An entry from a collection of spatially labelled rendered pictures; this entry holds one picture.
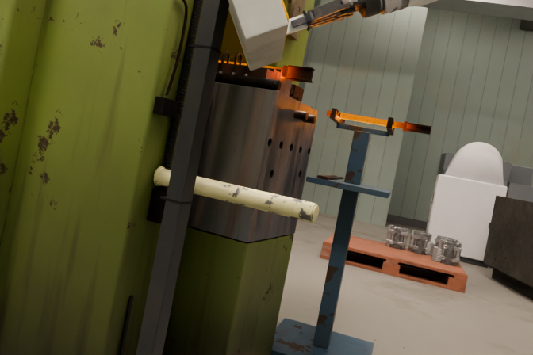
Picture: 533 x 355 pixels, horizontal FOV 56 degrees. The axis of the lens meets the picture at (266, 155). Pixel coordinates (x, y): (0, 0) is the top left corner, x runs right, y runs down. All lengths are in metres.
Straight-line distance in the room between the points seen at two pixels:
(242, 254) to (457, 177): 4.25
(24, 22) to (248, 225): 0.84
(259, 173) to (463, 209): 4.25
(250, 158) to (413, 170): 7.00
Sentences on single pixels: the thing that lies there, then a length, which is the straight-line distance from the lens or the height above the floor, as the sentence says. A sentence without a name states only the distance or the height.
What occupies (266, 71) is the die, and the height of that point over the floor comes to 0.97.
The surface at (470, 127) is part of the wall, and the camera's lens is 8.50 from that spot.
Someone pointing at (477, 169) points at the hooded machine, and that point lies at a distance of 5.58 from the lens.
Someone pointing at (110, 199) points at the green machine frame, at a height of 0.54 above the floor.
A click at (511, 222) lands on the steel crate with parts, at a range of 4.67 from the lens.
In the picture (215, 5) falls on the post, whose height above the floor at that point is 1.01.
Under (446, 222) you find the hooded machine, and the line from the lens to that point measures 5.53.
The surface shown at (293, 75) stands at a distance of 1.59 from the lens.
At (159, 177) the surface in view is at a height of 0.62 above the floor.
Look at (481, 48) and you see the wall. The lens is 8.73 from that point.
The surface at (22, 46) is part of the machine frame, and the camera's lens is 1.58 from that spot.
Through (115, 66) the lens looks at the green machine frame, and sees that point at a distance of 1.38.
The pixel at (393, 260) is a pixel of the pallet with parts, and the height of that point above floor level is 0.11.
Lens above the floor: 0.74
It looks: level
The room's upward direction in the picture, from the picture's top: 11 degrees clockwise
